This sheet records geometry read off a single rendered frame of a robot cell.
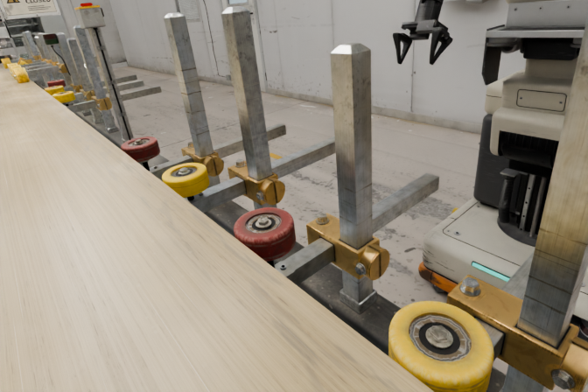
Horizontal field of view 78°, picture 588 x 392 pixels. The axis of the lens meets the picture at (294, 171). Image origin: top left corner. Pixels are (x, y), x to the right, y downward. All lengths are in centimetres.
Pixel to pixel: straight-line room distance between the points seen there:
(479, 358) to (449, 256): 120
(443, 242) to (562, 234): 116
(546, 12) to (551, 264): 88
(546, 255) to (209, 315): 32
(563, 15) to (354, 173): 82
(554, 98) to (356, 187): 84
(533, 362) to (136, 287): 42
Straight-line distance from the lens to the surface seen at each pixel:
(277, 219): 49
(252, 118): 66
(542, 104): 126
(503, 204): 163
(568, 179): 36
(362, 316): 63
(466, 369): 33
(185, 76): 87
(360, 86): 46
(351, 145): 47
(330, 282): 69
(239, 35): 64
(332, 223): 61
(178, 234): 51
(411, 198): 72
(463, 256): 150
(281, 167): 79
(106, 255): 52
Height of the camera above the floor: 117
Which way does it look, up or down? 25 degrees down
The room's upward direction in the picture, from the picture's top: 6 degrees counter-clockwise
